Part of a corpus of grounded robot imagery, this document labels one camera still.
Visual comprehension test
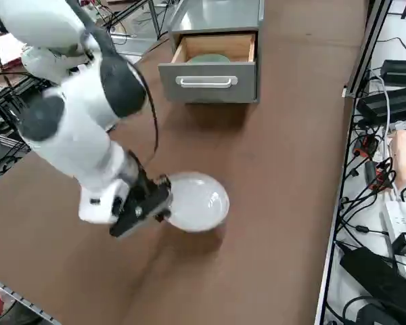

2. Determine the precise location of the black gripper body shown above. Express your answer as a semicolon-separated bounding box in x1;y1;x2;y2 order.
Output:
110;167;173;238

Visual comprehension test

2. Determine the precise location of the pale gray round plate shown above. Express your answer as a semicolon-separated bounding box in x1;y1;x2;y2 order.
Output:
164;171;230;233

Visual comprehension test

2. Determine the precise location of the mint green round plate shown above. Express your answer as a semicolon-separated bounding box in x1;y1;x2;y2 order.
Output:
186;53;230;64

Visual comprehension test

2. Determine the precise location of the gray metal drawer cabinet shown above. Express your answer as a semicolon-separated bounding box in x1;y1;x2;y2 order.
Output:
168;0;265;104

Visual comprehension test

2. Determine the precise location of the orange and black connector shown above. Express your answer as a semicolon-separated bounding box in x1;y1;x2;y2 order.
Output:
354;134;380;158

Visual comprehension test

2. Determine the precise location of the large black flat box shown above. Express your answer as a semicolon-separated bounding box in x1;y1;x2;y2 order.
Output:
339;246;406;318

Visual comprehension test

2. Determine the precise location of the long black power brick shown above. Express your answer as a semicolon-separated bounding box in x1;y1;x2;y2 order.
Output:
356;86;406;125

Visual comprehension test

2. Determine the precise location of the white power strip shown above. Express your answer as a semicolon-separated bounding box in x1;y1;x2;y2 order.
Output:
382;200;406;238

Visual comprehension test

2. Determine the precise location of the aluminium diagonal strut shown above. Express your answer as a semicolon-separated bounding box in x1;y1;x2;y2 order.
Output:
342;0;393;100

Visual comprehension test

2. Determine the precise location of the black rectangular power brick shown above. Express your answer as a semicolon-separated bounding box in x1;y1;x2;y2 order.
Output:
380;59;406;81

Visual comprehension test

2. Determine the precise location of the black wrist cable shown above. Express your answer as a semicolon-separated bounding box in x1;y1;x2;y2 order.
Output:
83;18;159;169

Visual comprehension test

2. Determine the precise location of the perforated aluminium rail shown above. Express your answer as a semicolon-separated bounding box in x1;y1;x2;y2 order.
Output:
0;273;60;325

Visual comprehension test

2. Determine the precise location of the black aluminium frame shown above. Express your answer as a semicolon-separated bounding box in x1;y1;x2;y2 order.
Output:
0;72;31;150

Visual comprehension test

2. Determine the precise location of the white cable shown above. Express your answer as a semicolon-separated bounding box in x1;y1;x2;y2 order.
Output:
374;74;395;163

